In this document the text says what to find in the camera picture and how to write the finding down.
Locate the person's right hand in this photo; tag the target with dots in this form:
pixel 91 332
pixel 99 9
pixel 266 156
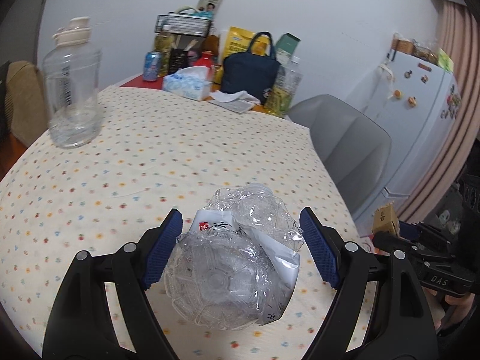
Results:
pixel 447 310

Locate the pink curtain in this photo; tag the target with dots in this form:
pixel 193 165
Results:
pixel 459 40

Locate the glass jar with yellow contents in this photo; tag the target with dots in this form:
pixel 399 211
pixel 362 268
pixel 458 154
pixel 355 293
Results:
pixel 163 43

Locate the blue tissue pack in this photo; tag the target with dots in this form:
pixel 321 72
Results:
pixel 193 83

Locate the white refrigerator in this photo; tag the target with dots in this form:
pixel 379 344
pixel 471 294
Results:
pixel 410 112

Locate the crushed clear plastic bottle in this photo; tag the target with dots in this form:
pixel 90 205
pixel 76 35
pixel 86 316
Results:
pixel 238 264

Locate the white cloth on table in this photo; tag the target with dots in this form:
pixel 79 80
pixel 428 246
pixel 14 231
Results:
pixel 241 95

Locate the green tall box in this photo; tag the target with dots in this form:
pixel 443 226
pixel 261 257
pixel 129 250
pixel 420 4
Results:
pixel 285 47

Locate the hanging plastic bag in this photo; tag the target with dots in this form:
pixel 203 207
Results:
pixel 380 79

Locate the clear bottle with herbs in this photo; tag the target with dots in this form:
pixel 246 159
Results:
pixel 284 88

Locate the grey chair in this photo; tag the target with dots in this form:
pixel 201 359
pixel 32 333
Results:
pixel 353 148

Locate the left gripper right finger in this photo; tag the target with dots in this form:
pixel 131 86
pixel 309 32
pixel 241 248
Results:
pixel 324 245

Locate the large clear water jug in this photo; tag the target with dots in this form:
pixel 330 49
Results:
pixel 71 75

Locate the small brown cardboard box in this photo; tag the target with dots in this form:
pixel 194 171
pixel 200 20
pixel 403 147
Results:
pixel 385 220

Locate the wire mesh basket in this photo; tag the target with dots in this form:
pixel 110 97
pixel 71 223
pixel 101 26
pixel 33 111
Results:
pixel 184 24

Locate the dotted cream tablecloth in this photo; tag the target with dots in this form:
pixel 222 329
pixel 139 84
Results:
pixel 156 152

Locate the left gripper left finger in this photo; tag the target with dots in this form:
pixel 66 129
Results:
pixel 157 246

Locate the yellow snack bag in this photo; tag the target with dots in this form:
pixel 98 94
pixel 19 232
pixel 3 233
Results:
pixel 239 39

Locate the blue soda can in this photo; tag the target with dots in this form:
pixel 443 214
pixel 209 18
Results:
pixel 151 69

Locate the navy lunch bag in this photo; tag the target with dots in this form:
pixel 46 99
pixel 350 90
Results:
pixel 256 74

